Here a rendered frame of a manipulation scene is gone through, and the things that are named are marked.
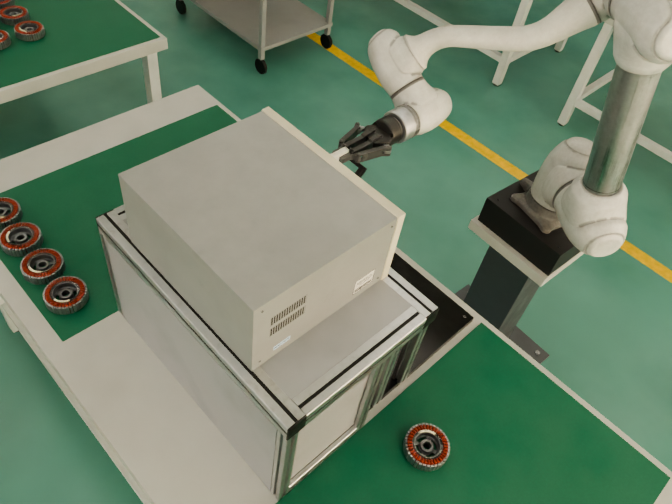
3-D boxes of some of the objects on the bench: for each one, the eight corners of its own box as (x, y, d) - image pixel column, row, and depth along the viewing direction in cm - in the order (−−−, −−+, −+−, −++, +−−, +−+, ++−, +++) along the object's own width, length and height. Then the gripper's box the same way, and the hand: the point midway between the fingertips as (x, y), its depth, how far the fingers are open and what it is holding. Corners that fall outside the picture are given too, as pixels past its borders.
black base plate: (324, 199, 206) (325, 194, 204) (472, 321, 179) (474, 317, 177) (210, 265, 181) (209, 260, 179) (361, 417, 155) (362, 413, 153)
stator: (448, 474, 147) (452, 468, 145) (402, 469, 147) (405, 463, 144) (445, 431, 155) (449, 424, 152) (402, 426, 154) (405, 419, 151)
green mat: (216, 105, 233) (216, 104, 233) (324, 193, 208) (325, 193, 207) (-38, 209, 184) (-39, 208, 184) (62, 342, 158) (62, 341, 158)
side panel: (355, 417, 154) (376, 349, 130) (363, 426, 153) (387, 359, 129) (270, 490, 140) (277, 429, 116) (278, 500, 139) (287, 440, 115)
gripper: (407, 152, 159) (342, 189, 146) (372, 127, 164) (306, 160, 152) (414, 129, 153) (346, 166, 141) (377, 104, 159) (309, 136, 146)
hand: (336, 157), depth 148 cm, fingers closed
